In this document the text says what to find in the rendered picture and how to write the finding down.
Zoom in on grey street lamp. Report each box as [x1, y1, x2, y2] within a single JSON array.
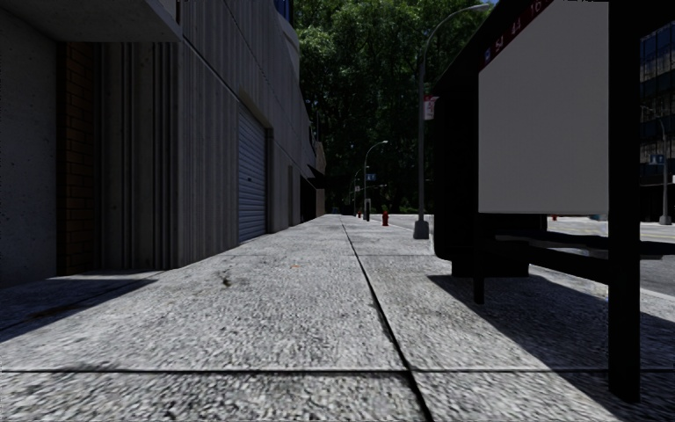
[[412, 3, 494, 241], [641, 105, 673, 226], [352, 167, 365, 217], [362, 139, 389, 221]]

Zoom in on trees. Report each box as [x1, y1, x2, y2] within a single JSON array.
[[293, 0, 494, 216]]

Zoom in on pale concrete building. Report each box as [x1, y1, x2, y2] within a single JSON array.
[[0, 0, 328, 289]]

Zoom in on black bus shelter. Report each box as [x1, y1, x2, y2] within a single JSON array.
[[432, 0, 675, 405]]

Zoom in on glass tower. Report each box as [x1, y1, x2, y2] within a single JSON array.
[[639, 19, 675, 223]]

